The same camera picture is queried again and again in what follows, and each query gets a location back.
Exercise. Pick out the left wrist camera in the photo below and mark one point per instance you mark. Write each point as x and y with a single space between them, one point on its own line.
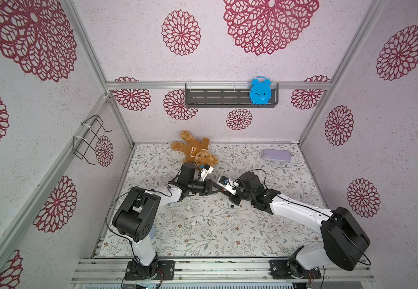
206 170

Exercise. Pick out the black wire wall rack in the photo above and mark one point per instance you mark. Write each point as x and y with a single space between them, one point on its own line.
94 146

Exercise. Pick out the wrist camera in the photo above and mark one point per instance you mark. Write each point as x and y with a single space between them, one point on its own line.
228 183
206 170

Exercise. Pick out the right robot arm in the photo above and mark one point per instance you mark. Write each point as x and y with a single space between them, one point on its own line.
343 241

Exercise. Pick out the aluminium front rail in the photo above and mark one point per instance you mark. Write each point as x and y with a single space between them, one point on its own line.
209 270

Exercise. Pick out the brown teddy bear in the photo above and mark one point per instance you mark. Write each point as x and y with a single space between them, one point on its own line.
195 150

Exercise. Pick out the blue alarm clock toy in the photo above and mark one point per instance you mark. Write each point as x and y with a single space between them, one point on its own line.
260 92

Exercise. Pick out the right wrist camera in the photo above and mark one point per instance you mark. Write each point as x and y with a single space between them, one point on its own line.
228 183

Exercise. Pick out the purple rectangular case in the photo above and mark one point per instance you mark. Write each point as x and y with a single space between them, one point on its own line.
277 155

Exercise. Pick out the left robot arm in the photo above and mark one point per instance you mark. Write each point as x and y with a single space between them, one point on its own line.
135 217

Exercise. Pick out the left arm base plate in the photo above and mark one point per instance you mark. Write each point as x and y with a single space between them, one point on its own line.
159 270

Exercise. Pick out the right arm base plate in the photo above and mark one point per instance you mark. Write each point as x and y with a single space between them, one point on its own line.
285 269

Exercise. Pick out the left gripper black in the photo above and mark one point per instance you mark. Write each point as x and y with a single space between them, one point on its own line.
208 184

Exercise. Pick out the grey wall shelf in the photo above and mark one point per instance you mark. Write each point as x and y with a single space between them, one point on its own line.
224 98

